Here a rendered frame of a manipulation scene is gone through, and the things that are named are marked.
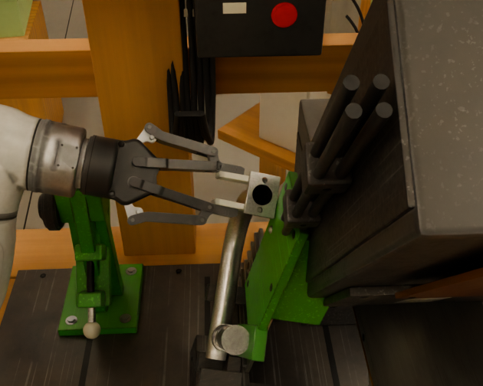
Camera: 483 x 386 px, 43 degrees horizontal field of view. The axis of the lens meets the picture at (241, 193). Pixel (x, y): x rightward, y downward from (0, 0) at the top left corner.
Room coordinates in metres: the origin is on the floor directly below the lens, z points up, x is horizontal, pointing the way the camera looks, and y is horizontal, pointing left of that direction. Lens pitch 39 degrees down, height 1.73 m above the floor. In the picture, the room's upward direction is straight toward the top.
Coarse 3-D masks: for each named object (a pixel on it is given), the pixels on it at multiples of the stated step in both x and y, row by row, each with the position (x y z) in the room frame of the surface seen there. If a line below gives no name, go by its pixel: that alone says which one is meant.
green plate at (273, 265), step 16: (288, 176) 0.60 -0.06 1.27; (272, 224) 0.59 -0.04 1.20; (272, 240) 0.57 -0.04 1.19; (288, 240) 0.52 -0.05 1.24; (304, 240) 0.50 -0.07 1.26; (256, 256) 0.61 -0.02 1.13; (272, 256) 0.55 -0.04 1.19; (288, 256) 0.50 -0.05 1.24; (304, 256) 0.51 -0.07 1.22; (256, 272) 0.58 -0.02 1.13; (272, 272) 0.53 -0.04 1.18; (288, 272) 0.50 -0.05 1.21; (304, 272) 0.51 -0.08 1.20; (256, 288) 0.56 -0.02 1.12; (272, 288) 0.50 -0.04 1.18; (288, 288) 0.51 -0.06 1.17; (304, 288) 0.51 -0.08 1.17; (256, 304) 0.53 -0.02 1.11; (272, 304) 0.50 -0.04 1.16; (288, 304) 0.51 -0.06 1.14; (304, 304) 0.51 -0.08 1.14; (320, 304) 0.51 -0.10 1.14; (256, 320) 0.51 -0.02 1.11; (288, 320) 0.51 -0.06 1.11; (304, 320) 0.51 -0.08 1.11; (320, 320) 0.51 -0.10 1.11
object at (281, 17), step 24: (216, 0) 0.76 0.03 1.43; (240, 0) 0.76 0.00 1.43; (264, 0) 0.77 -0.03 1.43; (288, 0) 0.77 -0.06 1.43; (312, 0) 0.77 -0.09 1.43; (216, 24) 0.76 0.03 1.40; (240, 24) 0.76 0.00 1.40; (264, 24) 0.77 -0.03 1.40; (288, 24) 0.76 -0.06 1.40; (312, 24) 0.77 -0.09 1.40; (216, 48) 0.76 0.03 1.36; (240, 48) 0.76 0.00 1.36; (264, 48) 0.77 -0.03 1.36; (288, 48) 0.77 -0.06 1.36; (312, 48) 0.77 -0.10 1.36
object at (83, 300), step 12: (96, 240) 0.71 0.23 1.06; (96, 252) 0.70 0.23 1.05; (108, 252) 0.72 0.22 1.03; (108, 264) 0.71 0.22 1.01; (84, 276) 0.69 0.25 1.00; (96, 276) 0.69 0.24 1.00; (108, 276) 0.69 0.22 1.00; (84, 288) 0.68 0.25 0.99; (96, 288) 0.68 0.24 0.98; (108, 288) 0.68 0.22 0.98; (84, 300) 0.65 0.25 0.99; (96, 300) 0.65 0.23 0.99; (108, 300) 0.67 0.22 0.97
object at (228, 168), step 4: (208, 156) 0.65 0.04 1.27; (212, 156) 0.64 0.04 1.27; (216, 156) 0.65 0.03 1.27; (208, 160) 0.65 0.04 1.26; (212, 160) 0.64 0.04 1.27; (216, 160) 0.64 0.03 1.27; (224, 164) 0.64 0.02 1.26; (228, 164) 0.64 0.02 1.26; (224, 168) 0.64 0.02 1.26; (228, 168) 0.64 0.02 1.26; (232, 168) 0.64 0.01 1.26; (236, 168) 0.64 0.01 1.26; (240, 168) 0.64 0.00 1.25; (244, 168) 0.64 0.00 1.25; (216, 172) 0.64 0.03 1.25; (232, 172) 0.64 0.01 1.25; (236, 172) 0.64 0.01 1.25; (240, 172) 0.64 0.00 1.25; (244, 172) 0.64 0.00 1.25
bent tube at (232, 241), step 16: (256, 176) 0.62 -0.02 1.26; (272, 176) 0.63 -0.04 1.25; (256, 192) 0.67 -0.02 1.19; (272, 192) 0.61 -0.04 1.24; (256, 208) 0.60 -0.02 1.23; (272, 208) 0.60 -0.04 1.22; (240, 224) 0.67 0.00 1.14; (224, 240) 0.67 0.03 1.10; (240, 240) 0.66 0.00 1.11; (224, 256) 0.65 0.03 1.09; (240, 256) 0.65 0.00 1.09; (224, 272) 0.63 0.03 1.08; (224, 288) 0.61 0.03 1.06; (224, 304) 0.59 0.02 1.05; (224, 320) 0.57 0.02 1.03; (208, 352) 0.54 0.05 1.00; (224, 352) 0.54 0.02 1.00
